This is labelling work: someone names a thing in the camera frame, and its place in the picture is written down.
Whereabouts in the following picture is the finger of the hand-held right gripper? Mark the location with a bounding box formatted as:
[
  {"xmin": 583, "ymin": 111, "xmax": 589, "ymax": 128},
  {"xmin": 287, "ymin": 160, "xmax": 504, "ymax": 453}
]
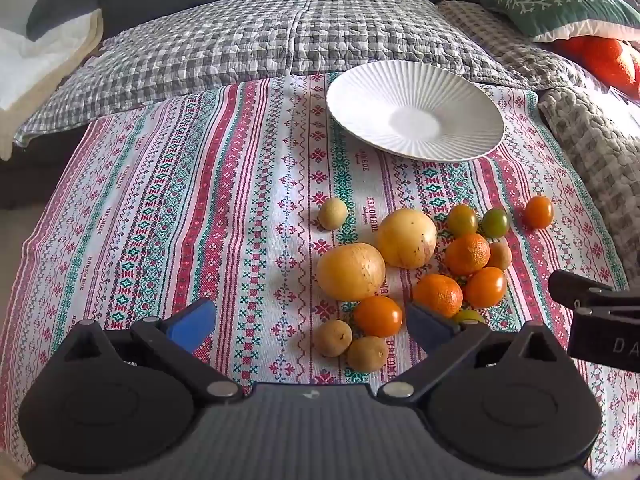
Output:
[{"xmin": 548, "ymin": 270, "xmax": 640, "ymax": 313}]

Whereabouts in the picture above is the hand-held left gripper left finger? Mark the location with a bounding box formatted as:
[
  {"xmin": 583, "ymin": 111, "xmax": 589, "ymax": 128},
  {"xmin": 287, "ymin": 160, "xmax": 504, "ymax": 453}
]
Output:
[{"xmin": 64, "ymin": 299, "xmax": 243, "ymax": 403}]

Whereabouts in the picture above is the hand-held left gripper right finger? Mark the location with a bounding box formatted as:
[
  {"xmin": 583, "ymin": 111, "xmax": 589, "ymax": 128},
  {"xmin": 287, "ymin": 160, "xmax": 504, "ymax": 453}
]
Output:
[{"xmin": 378, "ymin": 303, "xmax": 560, "ymax": 403}]

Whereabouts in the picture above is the orange mandarin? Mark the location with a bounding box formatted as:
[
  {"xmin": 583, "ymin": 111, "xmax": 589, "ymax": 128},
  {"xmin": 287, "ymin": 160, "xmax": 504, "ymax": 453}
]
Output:
[
  {"xmin": 413, "ymin": 273, "xmax": 464, "ymax": 318},
  {"xmin": 444, "ymin": 233, "xmax": 491, "ymax": 276}
]

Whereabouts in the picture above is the pale green tomato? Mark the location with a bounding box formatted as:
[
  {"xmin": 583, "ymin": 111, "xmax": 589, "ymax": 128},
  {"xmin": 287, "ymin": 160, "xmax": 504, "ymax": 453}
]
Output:
[{"xmin": 450, "ymin": 309, "xmax": 487, "ymax": 326}]

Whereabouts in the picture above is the orange tomato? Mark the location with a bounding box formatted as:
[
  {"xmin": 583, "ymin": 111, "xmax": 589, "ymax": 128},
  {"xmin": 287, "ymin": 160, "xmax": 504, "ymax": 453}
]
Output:
[
  {"xmin": 464, "ymin": 266, "xmax": 507, "ymax": 309},
  {"xmin": 523, "ymin": 195, "xmax": 555, "ymax": 229},
  {"xmin": 354, "ymin": 295, "xmax": 404, "ymax": 338}
]

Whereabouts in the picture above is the yellow pepino melon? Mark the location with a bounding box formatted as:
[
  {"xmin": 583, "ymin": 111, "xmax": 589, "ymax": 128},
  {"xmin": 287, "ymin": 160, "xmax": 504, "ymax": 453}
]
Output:
[
  {"xmin": 316, "ymin": 242, "xmax": 387, "ymax": 301},
  {"xmin": 376, "ymin": 208, "xmax": 437, "ymax": 269}
]

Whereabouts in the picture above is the dark green tomato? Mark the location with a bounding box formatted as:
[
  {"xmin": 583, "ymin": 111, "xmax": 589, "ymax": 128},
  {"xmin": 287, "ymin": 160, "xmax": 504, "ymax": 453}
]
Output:
[{"xmin": 481, "ymin": 208, "xmax": 511, "ymax": 239}]

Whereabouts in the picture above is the yellow-green tomato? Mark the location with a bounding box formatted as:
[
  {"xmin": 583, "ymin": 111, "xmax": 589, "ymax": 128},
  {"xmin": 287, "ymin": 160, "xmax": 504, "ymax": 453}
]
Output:
[{"xmin": 446, "ymin": 204, "xmax": 479, "ymax": 237}]

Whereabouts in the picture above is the white ribbed plate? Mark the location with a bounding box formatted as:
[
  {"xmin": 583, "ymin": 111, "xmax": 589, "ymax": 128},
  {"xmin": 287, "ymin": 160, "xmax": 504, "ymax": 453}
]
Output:
[{"xmin": 326, "ymin": 60, "xmax": 505, "ymax": 162}]

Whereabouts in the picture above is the red green patterned cloth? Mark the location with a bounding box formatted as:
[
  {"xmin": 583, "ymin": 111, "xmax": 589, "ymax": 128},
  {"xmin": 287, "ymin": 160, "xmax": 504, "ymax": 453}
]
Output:
[{"xmin": 0, "ymin": 72, "xmax": 640, "ymax": 476}]

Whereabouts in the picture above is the beige coarse checked blanket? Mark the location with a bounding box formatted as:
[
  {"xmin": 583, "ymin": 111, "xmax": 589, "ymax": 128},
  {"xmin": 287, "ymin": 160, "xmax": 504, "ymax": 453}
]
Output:
[{"xmin": 537, "ymin": 85, "xmax": 640, "ymax": 311}]

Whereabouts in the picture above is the orange plush toy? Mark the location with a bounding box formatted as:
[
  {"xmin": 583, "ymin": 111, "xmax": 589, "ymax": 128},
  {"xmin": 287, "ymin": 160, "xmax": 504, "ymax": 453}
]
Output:
[{"xmin": 552, "ymin": 35, "xmax": 640, "ymax": 102}]

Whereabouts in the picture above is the beige fine checked quilt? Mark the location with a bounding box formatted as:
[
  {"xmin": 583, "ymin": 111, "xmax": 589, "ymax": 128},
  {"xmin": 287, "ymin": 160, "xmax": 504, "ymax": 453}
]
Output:
[{"xmin": 434, "ymin": 0, "xmax": 601, "ymax": 92}]

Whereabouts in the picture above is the green snowflake cushion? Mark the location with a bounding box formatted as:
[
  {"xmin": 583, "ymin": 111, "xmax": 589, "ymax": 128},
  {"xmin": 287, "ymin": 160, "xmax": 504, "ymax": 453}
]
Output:
[{"xmin": 480, "ymin": 0, "xmax": 640, "ymax": 44}]

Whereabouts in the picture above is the white blanket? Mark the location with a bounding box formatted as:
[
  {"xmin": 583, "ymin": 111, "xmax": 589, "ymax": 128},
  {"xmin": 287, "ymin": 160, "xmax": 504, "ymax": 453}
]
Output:
[{"xmin": 0, "ymin": 8, "xmax": 104, "ymax": 162}]

